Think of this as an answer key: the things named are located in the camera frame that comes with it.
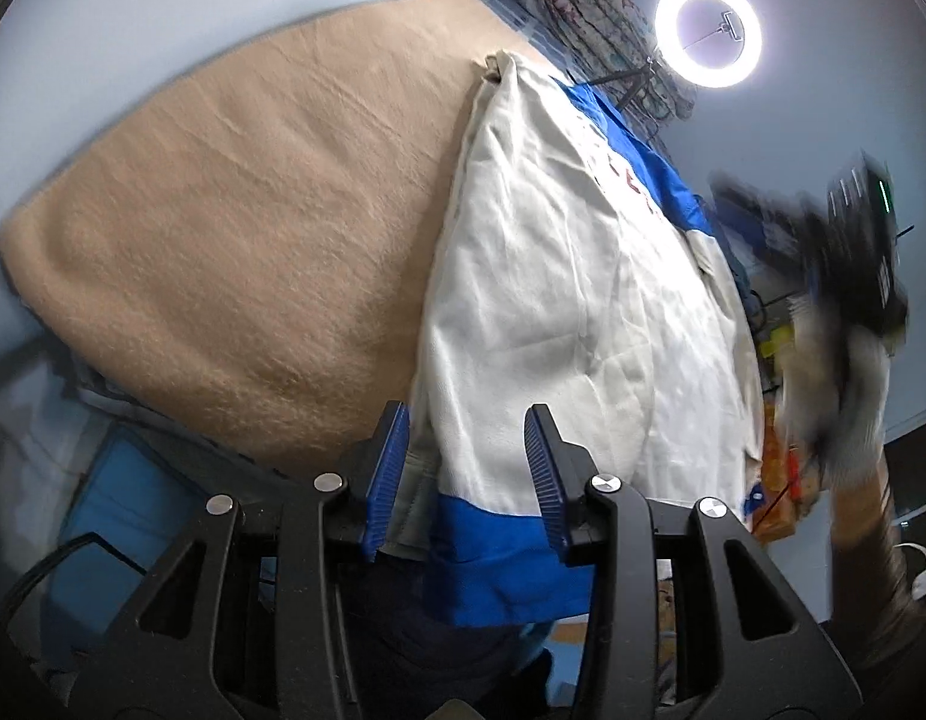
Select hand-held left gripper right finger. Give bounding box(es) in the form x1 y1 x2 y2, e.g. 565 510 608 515
523 403 863 720

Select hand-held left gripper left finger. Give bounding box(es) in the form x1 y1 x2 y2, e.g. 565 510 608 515
62 401 411 720

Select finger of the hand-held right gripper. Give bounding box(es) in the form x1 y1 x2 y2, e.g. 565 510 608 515
709 172 828 241

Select white and blue jacket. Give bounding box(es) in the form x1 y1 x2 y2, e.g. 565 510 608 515
369 49 768 627

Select person's right forearm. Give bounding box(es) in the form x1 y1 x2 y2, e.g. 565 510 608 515
829 457 926 687

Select black tripod stand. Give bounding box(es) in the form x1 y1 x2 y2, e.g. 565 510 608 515
583 56 659 117

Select person's dark trousers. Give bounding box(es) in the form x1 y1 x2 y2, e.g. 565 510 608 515
335 559 558 720

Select patterned hanging cloth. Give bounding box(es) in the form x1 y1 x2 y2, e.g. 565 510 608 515
536 0 696 122

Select orange box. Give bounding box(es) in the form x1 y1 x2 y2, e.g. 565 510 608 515
755 399 805 542

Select beige blanket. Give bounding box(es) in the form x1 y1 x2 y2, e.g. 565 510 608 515
0 0 554 473

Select blue checkered sheet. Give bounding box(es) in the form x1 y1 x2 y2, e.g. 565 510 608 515
482 0 573 83

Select ring light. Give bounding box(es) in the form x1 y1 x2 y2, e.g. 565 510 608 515
654 0 764 92

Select black cable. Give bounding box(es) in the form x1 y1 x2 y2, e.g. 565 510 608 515
0 531 151 620

